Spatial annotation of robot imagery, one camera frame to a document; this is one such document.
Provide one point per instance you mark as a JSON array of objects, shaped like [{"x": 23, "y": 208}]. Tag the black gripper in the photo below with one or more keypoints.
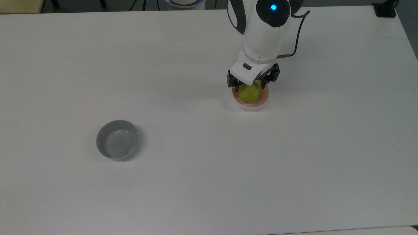
[{"x": 272, "y": 74}]

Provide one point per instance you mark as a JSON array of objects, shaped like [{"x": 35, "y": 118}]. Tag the green pear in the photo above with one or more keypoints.
[{"x": 249, "y": 93}]

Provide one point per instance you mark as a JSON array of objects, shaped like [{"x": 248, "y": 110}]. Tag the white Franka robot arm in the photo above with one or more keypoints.
[{"x": 263, "y": 36}]

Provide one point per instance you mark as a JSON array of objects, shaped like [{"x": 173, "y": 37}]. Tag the pink bowl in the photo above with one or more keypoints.
[{"x": 261, "y": 101}]

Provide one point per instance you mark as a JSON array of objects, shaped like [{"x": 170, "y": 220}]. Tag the grey bowl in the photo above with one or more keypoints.
[{"x": 117, "y": 142}]

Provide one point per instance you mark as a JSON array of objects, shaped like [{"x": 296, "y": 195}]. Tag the black stand leg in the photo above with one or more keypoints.
[
  {"x": 103, "y": 3},
  {"x": 55, "y": 3}
]

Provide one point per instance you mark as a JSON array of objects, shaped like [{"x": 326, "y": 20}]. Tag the beige table corner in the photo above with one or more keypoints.
[{"x": 19, "y": 5}]

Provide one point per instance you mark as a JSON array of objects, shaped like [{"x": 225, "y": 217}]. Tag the black clamped camera pole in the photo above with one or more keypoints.
[{"x": 385, "y": 8}]

